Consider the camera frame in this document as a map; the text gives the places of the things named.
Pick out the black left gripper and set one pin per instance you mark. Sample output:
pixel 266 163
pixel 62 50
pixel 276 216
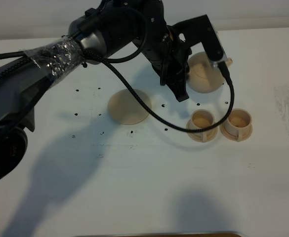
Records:
pixel 164 50

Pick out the beige ceramic teapot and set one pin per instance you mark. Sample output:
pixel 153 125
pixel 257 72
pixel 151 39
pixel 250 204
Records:
pixel 202 78

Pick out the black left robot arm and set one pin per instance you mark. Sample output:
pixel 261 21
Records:
pixel 114 32

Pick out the beige round teapot saucer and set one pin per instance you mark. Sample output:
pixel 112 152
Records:
pixel 124 109

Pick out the left beige teacup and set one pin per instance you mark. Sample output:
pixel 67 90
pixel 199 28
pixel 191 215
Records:
pixel 202 118

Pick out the beige teacup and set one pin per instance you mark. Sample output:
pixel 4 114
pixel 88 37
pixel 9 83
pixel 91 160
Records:
pixel 240 113
pixel 202 118

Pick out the left beige cup saucer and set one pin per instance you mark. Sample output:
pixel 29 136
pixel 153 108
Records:
pixel 202 137

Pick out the beige cup saucer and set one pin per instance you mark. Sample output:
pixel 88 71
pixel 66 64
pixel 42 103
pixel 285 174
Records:
pixel 202 137
pixel 224 132

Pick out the right beige teacup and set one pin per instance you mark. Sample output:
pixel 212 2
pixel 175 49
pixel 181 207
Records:
pixel 240 113

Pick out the right beige cup saucer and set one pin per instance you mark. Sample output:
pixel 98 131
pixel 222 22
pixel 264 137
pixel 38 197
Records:
pixel 224 132

